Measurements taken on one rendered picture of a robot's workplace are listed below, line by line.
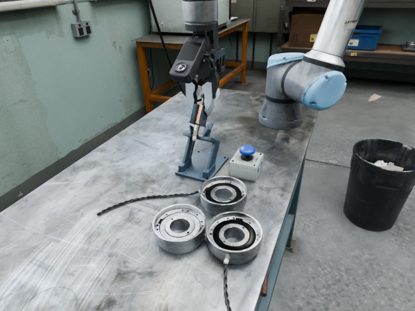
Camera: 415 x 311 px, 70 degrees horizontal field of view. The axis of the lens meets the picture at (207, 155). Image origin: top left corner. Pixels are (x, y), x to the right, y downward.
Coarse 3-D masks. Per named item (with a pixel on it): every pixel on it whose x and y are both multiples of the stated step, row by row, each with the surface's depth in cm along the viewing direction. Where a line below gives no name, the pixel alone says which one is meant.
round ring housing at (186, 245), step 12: (180, 204) 63; (156, 216) 60; (180, 216) 61; (204, 216) 59; (156, 228) 58; (168, 228) 58; (180, 228) 62; (192, 228) 58; (204, 228) 57; (156, 240) 57; (168, 240) 54; (180, 240) 54; (192, 240) 55; (180, 252) 56
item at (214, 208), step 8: (216, 176) 71; (224, 176) 71; (208, 184) 70; (240, 184) 69; (200, 192) 66; (216, 192) 69; (224, 192) 69; (232, 192) 67; (208, 200) 64; (216, 200) 65; (224, 200) 65; (240, 200) 63; (208, 208) 64; (216, 208) 63; (224, 208) 63; (232, 208) 63; (240, 208) 64
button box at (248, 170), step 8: (256, 152) 79; (232, 160) 76; (240, 160) 76; (248, 160) 76; (256, 160) 75; (232, 168) 76; (240, 168) 75; (248, 168) 74; (256, 168) 73; (232, 176) 77; (240, 176) 76; (248, 176) 75; (256, 176) 75
